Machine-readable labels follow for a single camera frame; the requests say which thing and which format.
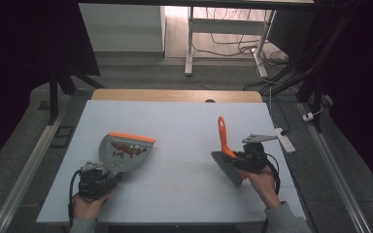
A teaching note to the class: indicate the white desk frame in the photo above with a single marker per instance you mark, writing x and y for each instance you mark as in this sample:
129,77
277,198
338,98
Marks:
226,26

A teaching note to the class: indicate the person's left hand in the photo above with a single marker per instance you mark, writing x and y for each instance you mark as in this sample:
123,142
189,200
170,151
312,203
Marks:
89,207

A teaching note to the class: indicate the person's right hand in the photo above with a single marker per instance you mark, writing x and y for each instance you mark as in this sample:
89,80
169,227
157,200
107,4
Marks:
264,187

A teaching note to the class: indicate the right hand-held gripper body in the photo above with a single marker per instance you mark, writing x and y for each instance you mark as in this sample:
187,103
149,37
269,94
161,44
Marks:
255,157

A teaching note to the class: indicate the white board table cover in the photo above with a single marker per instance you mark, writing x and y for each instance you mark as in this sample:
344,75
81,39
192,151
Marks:
181,194

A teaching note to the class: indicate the small white plug adapter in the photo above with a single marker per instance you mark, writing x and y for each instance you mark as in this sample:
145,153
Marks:
308,116

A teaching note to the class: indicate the black metal stand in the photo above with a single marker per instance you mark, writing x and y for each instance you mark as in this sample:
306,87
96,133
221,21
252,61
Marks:
314,77
54,93

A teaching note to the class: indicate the white power strip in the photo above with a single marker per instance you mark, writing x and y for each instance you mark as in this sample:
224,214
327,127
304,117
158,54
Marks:
286,144

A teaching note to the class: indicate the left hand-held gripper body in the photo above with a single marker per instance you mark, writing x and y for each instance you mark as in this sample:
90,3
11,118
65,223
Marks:
90,184

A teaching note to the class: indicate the aluminium rail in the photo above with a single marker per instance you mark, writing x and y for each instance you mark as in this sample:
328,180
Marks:
333,168
29,171

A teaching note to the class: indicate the white cabinet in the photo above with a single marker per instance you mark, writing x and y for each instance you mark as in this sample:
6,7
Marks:
123,29

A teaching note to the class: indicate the wooden table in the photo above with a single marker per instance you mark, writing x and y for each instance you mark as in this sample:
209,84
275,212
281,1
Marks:
158,95

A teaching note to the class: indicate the orange brush with grey bristles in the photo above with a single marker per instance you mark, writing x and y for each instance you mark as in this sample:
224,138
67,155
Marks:
222,136

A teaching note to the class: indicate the grey dustpan with orange edge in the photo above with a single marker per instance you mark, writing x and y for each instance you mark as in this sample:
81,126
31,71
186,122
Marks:
123,164

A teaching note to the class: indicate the pile of red beans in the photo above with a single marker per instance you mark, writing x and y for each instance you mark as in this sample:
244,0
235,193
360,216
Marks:
124,149

